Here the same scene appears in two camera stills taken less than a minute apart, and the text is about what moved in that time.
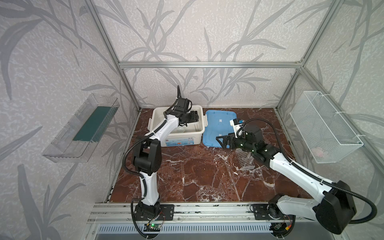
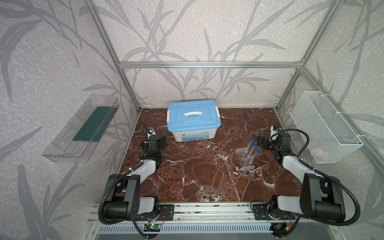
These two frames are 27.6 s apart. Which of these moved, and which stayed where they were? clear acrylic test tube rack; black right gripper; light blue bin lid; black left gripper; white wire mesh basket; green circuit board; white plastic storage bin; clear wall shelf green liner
Moved: black left gripper; light blue bin lid; black right gripper; white plastic storage bin
Stayed: white wire mesh basket; green circuit board; clear acrylic test tube rack; clear wall shelf green liner
